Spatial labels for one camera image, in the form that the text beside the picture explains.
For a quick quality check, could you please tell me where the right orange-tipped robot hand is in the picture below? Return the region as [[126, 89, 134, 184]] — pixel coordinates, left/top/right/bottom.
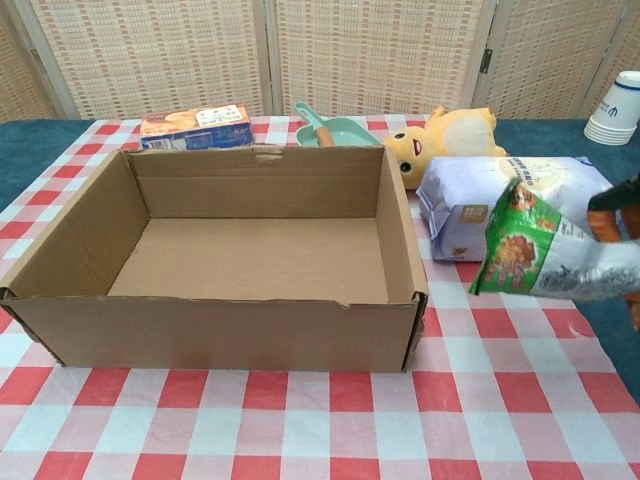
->
[[587, 172, 640, 331]]

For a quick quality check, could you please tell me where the green snack packet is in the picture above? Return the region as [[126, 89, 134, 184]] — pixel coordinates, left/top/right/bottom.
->
[[469, 175, 640, 301]]

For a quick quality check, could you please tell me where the white lavender food bag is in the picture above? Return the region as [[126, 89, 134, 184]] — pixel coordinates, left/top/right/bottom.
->
[[417, 154, 615, 264]]

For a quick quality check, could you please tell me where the open cardboard box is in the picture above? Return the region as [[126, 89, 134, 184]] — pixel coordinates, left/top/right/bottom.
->
[[0, 143, 430, 374]]

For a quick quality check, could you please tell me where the orange biscuit box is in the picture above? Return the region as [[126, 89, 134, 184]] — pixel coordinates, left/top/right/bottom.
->
[[138, 103, 254, 151]]

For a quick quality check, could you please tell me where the blue felt table cover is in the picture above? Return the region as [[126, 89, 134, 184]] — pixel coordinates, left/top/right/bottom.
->
[[0, 117, 640, 396]]

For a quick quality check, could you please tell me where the white paper cup stack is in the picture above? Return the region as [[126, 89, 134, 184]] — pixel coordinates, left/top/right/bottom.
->
[[583, 70, 640, 146]]

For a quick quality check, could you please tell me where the yellow plush duck toy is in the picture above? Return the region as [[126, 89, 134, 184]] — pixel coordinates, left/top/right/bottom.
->
[[382, 105, 509, 191]]

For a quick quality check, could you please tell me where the mint green dustpan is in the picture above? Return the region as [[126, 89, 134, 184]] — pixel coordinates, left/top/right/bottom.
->
[[293, 102, 382, 149]]

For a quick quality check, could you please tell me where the woven folding screen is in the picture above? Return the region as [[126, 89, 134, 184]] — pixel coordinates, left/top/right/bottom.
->
[[0, 0, 640, 121]]

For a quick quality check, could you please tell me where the red white checkered tablecloth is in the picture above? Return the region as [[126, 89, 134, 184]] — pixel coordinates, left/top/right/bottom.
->
[[0, 113, 640, 480]]

